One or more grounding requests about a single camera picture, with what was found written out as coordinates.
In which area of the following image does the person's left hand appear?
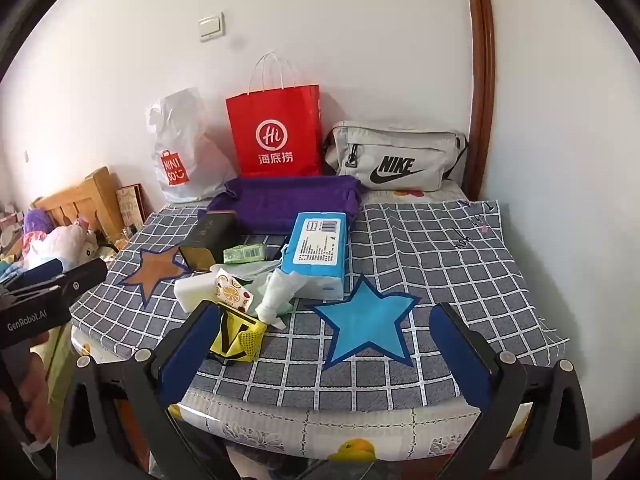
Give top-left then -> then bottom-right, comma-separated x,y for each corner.
7,331 -> 57,466

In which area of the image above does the dark green box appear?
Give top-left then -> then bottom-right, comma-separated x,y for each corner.
178,210 -> 242,273

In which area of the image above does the white light switch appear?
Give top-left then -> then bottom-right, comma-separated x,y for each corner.
197,12 -> 226,42

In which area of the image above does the small green packet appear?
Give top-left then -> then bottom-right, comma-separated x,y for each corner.
222,242 -> 268,265

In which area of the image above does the red paper bag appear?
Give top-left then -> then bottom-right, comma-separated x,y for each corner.
225,50 -> 323,178

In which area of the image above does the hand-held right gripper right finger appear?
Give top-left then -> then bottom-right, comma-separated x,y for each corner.
429,302 -> 593,471

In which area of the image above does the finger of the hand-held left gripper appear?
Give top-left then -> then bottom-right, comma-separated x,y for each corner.
60,258 -> 108,301

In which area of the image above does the grey waist bag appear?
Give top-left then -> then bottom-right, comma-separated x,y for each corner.
321,120 -> 471,192

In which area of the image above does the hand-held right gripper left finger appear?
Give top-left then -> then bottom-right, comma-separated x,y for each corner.
59,301 -> 226,476

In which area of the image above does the purple towel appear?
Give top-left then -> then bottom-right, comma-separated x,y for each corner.
205,175 -> 365,236

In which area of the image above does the white sponge block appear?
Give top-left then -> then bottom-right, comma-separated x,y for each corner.
173,272 -> 221,315

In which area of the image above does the wooden headboard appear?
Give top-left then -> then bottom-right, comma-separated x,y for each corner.
32,166 -> 126,248

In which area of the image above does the brown wooden door frame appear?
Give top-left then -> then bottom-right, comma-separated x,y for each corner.
460,0 -> 497,198

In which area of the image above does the white foam net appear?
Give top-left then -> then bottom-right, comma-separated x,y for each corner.
255,267 -> 303,333

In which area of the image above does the purple plush toy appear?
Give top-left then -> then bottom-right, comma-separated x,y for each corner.
20,209 -> 51,241

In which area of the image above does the fruit print tissue packet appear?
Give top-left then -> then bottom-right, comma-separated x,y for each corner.
214,268 -> 257,317

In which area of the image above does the white plastic bag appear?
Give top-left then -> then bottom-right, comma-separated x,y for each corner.
145,86 -> 238,204

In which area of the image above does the white plush toy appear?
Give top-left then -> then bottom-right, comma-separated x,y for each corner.
22,222 -> 101,271

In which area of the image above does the blue tissue pack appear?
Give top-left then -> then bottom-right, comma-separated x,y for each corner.
277,211 -> 348,302

